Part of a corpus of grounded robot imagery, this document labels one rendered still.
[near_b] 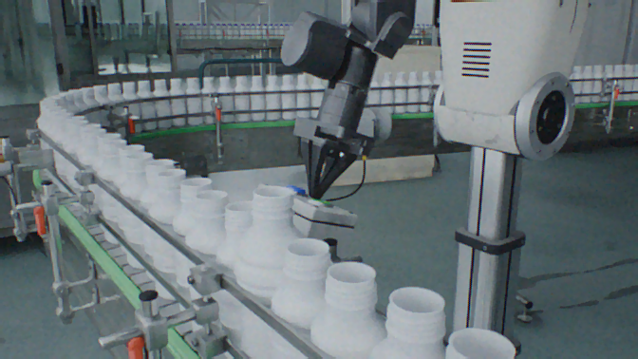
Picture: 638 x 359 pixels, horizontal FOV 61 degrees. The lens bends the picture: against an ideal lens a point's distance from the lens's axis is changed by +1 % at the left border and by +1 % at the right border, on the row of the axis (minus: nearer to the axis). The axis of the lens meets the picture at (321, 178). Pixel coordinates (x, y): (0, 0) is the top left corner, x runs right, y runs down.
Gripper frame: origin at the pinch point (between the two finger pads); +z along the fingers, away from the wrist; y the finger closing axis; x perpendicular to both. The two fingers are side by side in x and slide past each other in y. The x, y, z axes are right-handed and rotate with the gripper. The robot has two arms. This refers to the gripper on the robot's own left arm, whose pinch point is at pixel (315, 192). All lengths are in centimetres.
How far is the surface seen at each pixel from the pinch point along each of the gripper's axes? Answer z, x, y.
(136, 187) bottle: 6.9, -17.0, -17.3
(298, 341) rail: 8.7, -18.6, 25.6
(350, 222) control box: 2.5, 3.8, 4.3
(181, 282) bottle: 14.4, -14.8, -1.2
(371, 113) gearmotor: -24, 93, -94
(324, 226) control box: 3.6, -0.6, 4.3
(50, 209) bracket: 15.3, -23.1, -32.0
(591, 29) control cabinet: -209, 500, -246
